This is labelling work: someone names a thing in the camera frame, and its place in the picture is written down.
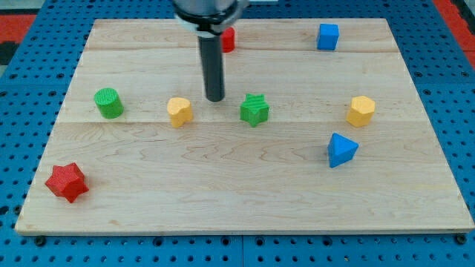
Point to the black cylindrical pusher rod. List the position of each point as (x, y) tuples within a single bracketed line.
[(212, 66)]

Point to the green star block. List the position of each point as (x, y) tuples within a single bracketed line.
[(254, 109)]

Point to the red star block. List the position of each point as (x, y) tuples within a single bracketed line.
[(67, 181)]

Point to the red cylinder block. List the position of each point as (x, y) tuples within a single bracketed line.
[(228, 40)]

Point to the yellow heart block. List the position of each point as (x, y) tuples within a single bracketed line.
[(180, 111)]

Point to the green cylinder block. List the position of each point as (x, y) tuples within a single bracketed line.
[(108, 102)]

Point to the blue cube block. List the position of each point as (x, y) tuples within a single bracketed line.
[(327, 38)]

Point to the wooden board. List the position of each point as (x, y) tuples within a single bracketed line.
[(217, 174)]

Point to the yellow hexagon block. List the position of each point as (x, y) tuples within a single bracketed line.
[(361, 111)]

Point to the blue triangle block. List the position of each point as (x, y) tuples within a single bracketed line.
[(340, 150)]

